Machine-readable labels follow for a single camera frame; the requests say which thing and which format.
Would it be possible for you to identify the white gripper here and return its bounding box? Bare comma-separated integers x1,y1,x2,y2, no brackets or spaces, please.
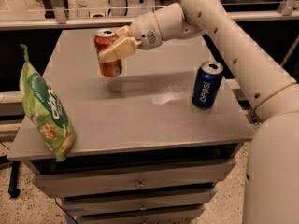
98,12,163,63

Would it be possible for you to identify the orange coke can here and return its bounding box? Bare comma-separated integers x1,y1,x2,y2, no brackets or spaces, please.
94,29,122,77

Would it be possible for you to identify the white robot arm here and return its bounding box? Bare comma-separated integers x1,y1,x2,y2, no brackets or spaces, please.
99,0,299,224

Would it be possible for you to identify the blue pepsi can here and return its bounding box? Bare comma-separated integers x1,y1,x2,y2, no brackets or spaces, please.
192,61,223,108

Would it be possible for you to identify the green rice chip bag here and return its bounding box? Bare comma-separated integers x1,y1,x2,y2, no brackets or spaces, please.
19,44,76,162

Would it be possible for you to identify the grey drawer cabinet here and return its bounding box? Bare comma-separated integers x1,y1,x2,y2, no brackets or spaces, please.
8,29,253,224

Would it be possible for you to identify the metal railing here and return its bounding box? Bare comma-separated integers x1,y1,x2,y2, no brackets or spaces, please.
0,0,299,30

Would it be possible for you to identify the black stand leg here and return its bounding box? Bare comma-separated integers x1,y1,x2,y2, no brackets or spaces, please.
8,161,21,198

